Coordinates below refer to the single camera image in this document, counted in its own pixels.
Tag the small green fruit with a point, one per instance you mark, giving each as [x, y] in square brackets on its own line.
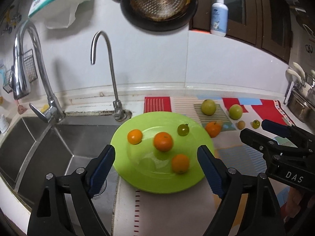
[183, 129]

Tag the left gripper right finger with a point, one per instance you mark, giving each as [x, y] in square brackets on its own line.
[262, 211]

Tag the white handled knife upper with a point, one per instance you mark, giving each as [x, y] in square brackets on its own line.
[299, 70]

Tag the metal dish rack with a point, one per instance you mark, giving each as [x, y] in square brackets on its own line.
[297, 104]

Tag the stainless steel sink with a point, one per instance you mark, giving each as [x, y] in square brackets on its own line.
[30, 149]

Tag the perforated metal strainer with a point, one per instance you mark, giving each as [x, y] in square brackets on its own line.
[159, 10]

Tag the blue white pump bottle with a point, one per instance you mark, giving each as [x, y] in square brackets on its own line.
[219, 18]

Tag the right hand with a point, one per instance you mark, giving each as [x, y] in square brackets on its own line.
[292, 205]

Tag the slim chrome gooseneck faucet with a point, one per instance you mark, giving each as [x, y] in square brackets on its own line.
[119, 113]

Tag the green guava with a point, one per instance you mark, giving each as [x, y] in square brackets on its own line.
[235, 112]
[208, 107]

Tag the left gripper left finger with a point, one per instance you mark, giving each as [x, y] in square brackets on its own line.
[50, 214]

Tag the large chrome kitchen faucet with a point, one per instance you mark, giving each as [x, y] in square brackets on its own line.
[27, 67]

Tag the large orange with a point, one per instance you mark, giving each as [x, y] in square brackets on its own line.
[213, 129]

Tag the wall hook rail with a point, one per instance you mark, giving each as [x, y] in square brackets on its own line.
[10, 22]

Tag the lime green plate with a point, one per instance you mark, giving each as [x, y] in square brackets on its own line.
[143, 166]

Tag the white handled knife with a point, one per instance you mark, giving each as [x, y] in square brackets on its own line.
[296, 77]
[299, 70]

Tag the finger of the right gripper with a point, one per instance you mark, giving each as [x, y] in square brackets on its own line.
[266, 145]
[298, 136]

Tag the small green tomato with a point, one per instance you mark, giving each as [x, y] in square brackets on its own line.
[255, 124]

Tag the black frying pan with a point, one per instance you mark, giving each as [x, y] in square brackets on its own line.
[158, 26]

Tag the white handled knife lower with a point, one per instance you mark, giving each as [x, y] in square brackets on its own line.
[296, 77]

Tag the colourful patterned cloth mat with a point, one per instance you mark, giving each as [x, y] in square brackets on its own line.
[190, 212]

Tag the black scissors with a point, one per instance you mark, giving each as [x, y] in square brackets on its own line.
[309, 48]

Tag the small orange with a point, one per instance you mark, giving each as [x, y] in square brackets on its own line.
[134, 136]
[180, 163]

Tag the dark wooden window frame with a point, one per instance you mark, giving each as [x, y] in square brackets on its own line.
[264, 24]

